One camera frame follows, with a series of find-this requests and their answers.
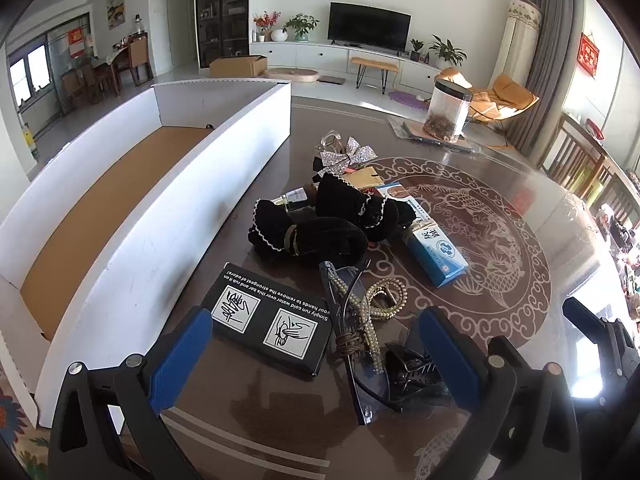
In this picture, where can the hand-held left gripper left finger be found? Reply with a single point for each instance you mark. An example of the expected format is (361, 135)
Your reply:
(182, 355)

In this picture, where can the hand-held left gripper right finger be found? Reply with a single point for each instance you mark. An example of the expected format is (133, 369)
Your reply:
(447, 355)

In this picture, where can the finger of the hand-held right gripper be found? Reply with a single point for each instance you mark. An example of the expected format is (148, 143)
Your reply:
(582, 312)

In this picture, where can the black claw hair clip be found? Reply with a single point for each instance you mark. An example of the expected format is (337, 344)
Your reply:
(410, 375)

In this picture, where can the pearl hair clip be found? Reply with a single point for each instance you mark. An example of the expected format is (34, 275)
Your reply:
(390, 300)

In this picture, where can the dark blue sunglasses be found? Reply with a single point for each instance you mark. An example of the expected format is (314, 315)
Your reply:
(367, 395)

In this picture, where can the long white cardboard box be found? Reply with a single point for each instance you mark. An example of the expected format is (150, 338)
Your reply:
(125, 285)

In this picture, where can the blue and white medicine box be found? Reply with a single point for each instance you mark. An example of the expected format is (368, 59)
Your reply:
(440, 255)

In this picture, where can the black box with white pictograms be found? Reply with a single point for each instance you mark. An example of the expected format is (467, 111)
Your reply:
(280, 290)

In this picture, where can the black velvet trimmed hair bow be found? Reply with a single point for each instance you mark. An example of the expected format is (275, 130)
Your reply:
(325, 240)
(345, 200)

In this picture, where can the small clear bottle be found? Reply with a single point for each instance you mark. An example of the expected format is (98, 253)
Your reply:
(295, 196)

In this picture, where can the tan cardboard piece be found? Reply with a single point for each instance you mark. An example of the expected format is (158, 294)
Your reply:
(362, 179)

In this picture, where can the patterned brown desktop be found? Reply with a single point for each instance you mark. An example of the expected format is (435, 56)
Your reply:
(500, 185)

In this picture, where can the wooden slat chair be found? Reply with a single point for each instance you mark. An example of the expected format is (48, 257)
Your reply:
(570, 150)

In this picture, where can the floral rug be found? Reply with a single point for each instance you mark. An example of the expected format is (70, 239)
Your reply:
(15, 420)

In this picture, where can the flat brown board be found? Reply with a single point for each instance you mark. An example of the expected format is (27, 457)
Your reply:
(470, 144)

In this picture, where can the silver glitter bow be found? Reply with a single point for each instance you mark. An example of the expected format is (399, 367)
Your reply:
(345, 157)

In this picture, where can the orange lounge chair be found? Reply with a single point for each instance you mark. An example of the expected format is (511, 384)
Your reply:
(457, 76)
(512, 95)

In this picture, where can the small black hair bow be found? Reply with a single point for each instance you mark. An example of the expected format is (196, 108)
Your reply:
(318, 166)

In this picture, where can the clear jar with dried contents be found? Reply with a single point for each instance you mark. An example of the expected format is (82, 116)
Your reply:
(447, 110)

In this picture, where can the clear hair claw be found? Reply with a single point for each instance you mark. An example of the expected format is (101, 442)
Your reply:
(331, 139)

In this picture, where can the purple floor mat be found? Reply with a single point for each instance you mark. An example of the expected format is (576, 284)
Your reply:
(407, 98)

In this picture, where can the grey curtain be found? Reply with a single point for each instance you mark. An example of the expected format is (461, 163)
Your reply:
(550, 50)

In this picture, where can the white floral air conditioner cover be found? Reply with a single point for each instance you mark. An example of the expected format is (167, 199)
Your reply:
(515, 40)

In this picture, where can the brown cardboard box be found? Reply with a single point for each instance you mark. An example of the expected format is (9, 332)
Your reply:
(235, 67)

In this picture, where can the large long-leaf potted plant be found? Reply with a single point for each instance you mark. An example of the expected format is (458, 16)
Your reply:
(447, 50)

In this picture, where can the wooden dining chair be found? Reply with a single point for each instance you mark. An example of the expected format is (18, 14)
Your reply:
(140, 60)

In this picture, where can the wooden bench with metal legs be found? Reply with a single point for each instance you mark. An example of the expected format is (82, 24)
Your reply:
(375, 62)

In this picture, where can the beige oval pet bed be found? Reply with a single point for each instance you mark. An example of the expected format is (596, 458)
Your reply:
(295, 75)

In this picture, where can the small potted plant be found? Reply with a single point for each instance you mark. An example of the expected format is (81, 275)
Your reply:
(416, 47)

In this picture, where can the glass balcony door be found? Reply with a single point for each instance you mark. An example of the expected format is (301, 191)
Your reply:
(35, 70)

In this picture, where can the white television cabinet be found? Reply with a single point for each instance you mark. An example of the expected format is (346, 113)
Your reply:
(310, 55)

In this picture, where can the red door poster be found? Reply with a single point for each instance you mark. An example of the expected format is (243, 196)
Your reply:
(76, 42)

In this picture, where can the white round vase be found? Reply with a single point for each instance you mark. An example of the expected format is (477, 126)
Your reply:
(278, 35)

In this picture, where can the white door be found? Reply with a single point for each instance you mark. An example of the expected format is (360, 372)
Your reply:
(178, 20)

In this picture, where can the black television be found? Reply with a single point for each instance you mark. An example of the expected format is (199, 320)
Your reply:
(370, 25)

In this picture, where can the red flower arrangement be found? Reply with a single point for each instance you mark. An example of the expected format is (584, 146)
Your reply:
(265, 21)

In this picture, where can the dark glass display cabinet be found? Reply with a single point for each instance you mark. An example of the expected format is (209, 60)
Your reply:
(220, 10)

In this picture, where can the leafy green potted plant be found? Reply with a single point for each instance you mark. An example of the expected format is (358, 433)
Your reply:
(300, 24)

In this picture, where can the red wall hanging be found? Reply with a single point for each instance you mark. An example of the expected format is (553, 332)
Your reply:
(588, 55)

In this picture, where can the framed wall painting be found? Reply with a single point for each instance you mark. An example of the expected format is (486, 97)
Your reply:
(116, 9)

